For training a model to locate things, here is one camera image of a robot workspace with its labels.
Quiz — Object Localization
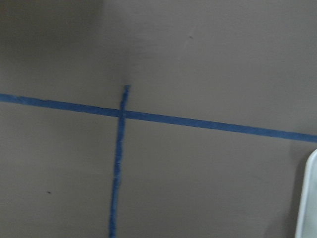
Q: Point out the cream rabbit tray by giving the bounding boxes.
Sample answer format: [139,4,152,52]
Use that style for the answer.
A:
[294,150,317,238]

